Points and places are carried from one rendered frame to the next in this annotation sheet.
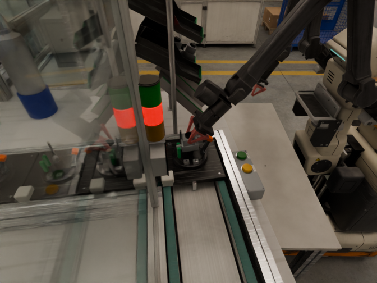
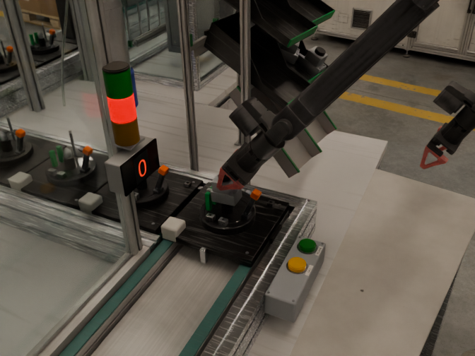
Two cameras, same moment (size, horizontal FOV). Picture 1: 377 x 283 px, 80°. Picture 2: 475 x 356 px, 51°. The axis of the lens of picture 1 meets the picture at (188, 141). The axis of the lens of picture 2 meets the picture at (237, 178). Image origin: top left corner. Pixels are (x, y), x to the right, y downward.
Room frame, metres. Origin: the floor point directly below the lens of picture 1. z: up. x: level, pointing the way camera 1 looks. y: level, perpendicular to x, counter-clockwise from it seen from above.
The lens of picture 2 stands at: (-0.16, -0.58, 1.75)
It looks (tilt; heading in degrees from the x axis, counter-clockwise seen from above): 34 degrees down; 34
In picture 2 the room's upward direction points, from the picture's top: 1 degrees counter-clockwise
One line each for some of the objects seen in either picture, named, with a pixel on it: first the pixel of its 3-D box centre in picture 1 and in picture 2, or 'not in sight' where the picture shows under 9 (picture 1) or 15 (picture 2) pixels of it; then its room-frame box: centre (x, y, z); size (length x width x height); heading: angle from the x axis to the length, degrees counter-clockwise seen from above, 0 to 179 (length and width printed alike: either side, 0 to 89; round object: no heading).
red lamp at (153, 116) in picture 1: (151, 111); (121, 106); (0.44, 0.09, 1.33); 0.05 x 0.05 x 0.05
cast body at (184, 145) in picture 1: (187, 141); (221, 186); (0.64, 0.01, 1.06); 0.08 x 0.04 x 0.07; 98
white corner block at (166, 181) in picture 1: (167, 178); (173, 229); (0.53, 0.08, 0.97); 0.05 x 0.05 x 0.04; 8
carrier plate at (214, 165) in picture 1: (189, 158); (227, 220); (0.64, -0.01, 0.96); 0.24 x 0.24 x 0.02; 8
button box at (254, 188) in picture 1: (245, 173); (296, 275); (0.59, -0.23, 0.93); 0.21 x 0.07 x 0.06; 8
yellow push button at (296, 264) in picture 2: (247, 168); (297, 265); (0.59, -0.23, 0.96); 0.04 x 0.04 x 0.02
